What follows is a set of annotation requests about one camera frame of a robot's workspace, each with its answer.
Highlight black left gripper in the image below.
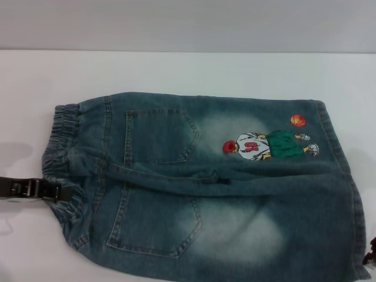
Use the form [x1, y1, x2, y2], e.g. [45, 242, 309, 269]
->
[0, 175, 73, 204]

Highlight blue denim shorts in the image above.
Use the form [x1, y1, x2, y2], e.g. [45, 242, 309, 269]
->
[41, 91, 372, 282]

